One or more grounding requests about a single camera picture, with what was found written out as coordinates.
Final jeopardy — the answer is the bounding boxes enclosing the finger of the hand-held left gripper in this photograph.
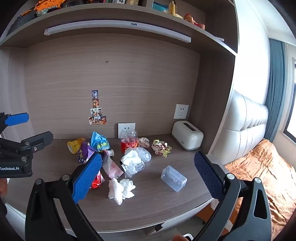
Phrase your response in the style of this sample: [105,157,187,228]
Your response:
[21,131,54,152]
[0,112,30,134]

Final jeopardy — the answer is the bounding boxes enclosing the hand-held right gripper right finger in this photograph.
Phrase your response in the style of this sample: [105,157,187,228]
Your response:
[193,151,272,241]

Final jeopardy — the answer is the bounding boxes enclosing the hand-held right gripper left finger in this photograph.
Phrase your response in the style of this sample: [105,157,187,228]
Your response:
[25,152,103,241]

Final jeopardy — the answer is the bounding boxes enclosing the red snack wrapper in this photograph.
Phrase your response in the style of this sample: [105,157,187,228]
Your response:
[91,170,105,190]

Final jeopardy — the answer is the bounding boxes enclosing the purple snack wrapper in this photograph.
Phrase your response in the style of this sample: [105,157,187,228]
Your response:
[77,142,99,164]

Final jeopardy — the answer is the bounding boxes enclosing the pink plastic bag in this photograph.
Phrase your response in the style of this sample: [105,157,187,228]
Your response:
[100,151,125,179]

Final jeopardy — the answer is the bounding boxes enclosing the clear plastic box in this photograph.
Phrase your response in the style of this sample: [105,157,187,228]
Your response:
[161,165,188,192]

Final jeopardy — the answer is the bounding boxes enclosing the white tissue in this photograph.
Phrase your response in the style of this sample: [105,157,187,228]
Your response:
[108,178,136,205]
[120,148,142,173]

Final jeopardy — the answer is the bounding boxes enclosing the crushed clear plastic cup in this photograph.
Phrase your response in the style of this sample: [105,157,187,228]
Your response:
[120,162,146,179]

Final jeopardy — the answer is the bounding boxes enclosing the person's left forearm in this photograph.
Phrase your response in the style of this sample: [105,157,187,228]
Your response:
[0,178,9,198]

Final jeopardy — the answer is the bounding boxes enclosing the yellow plastic cup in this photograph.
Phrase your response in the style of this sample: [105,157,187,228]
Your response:
[67,138,86,154]

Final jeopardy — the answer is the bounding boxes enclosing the blue snack bag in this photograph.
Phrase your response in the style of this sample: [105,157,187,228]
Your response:
[90,131,110,152]

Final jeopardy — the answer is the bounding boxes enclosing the white tissue box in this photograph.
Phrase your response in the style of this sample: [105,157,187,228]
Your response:
[171,120,204,151]

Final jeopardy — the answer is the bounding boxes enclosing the crumpled gold foil wrapper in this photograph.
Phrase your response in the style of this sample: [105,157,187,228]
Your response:
[151,139,172,158]

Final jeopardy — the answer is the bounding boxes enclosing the red label plastic bottle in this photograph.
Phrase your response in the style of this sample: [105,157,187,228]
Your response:
[120,129,138,153]

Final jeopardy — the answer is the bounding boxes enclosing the white padded headboard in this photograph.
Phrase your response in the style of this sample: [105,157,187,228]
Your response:
[211,89,270,166]

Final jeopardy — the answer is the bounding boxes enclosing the bed with orange blanket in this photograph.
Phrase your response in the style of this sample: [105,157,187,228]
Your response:
[196,139,296,241]

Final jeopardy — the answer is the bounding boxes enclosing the crumpled pale paper wrapper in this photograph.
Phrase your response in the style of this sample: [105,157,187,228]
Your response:
[137,137,150,149]

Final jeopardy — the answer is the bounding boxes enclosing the white desk drawer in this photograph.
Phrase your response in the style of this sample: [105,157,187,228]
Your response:
[65,221,167,241]

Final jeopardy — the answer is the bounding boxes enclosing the wooden desk hutch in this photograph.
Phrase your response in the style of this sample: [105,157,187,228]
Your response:
[0,0,238,154]

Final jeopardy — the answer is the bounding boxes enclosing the black toy vehicle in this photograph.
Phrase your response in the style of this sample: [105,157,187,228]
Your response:
[7,11,37,35]

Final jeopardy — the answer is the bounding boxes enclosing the grey blue curtain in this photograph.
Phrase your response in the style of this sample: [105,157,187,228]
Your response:
[264,38,287,143]

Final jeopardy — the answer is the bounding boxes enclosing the dark framed window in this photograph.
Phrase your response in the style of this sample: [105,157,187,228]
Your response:
[280,56,296,139]

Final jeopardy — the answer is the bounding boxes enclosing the orange toy vehicle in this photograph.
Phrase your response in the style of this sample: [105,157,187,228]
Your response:
[32,0,85,13]

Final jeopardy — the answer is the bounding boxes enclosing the white light bar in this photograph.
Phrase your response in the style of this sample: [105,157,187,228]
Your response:
[44,20,192,43]

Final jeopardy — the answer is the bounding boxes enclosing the row of books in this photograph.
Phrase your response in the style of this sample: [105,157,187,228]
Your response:
[92,0,139,6]

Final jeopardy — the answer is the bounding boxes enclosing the red toy figurine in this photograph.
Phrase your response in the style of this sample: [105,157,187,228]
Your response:
[184,13,205,29]

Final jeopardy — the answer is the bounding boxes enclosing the golden pagoda model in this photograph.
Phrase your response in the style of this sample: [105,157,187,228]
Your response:
[168,1,183,16]

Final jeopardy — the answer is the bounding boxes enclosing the blue printed box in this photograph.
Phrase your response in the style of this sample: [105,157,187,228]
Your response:
[152,1,171,13]

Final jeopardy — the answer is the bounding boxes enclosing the white wall socket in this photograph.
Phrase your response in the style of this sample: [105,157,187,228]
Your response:
[118,122,136,139]
[174,104,189,119]

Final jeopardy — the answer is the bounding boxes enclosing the colourful wall stickers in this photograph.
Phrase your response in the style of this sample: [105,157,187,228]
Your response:
[89,90,107,125]

